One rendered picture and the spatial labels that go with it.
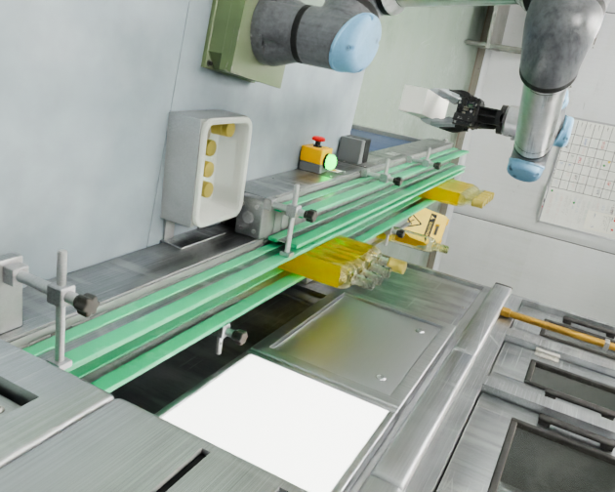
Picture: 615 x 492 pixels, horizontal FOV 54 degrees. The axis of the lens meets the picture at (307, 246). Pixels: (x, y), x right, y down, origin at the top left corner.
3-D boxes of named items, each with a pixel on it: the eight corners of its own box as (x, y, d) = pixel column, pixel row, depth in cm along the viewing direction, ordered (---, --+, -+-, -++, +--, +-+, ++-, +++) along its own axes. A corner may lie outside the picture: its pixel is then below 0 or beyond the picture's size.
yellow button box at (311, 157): (296, 168, 175) (318, 174, 172) (300, 143, 172) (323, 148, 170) (307, 165, 181) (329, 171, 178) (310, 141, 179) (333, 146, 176)
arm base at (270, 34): (264, -23, 120) (307, -18, 116) (296, 8, 133) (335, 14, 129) (242, 50, 121) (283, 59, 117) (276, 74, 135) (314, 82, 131)
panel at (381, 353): (95, 469, 91) (289, 580, 77) (96, 452, 90) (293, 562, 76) (337, 295, 168) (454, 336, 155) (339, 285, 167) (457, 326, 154)
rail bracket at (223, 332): (181, 344, 122) (235, 367, 117) (184, 313, 120) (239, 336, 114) (192, 337, 125) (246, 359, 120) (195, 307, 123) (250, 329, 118)
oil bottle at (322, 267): (269, 266, 147) (348, 293, 139) (272, 244, 146) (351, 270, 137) (280, 260, 152) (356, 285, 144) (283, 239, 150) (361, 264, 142)
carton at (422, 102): (404, 84, 147) (428, 89, 144) (428, 98, 168) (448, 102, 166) (398, 109, 148) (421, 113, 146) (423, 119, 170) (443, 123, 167)
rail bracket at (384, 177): (358, 177, 187) (398, 186, 181) (362, 153, 184) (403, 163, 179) (362, 175, 190) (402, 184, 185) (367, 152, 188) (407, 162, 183)
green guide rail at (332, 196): (271, 210, 139) (302, 219, 136) (272, 206, 139) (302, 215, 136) (452, 149, 290) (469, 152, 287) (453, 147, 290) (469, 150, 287)
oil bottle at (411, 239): (375, 236, 219) (444, 257, 209) (379, 222, 219) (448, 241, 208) (379, 237, 224) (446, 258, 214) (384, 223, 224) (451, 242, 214)
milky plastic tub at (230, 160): (161, 219, 124) (194, 230, 121) (170, 110, 117) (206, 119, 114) (210, 205, 139) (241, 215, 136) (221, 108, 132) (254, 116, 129)
